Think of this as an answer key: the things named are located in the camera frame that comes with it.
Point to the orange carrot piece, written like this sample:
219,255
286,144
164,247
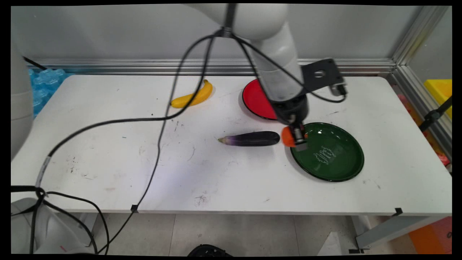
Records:
287,137

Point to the black object on floor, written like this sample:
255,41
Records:
209,250

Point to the slanted aluminium frame rail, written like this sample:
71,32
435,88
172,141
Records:
415,43

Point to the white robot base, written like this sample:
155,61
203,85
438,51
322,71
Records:
54,231

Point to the red plate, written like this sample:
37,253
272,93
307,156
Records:
256,99

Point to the green plate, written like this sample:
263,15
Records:
335,155

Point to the yellow plastic bin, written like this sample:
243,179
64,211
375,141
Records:
440,90

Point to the black tape marker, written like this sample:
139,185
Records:
399,211
134,208

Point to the purple eggplant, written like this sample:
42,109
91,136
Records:
252,138

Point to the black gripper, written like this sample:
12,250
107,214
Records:
292,108

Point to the blue plastic bag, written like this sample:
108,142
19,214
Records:
47,85

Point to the long aluminium frame rail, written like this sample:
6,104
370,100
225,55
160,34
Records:
108,66

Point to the orange box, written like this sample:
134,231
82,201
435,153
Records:
431,236

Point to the grey table leg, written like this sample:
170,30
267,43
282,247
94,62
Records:
389,229

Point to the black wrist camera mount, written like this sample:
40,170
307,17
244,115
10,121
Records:
325,77

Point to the yellow banana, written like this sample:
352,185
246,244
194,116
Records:
193,98

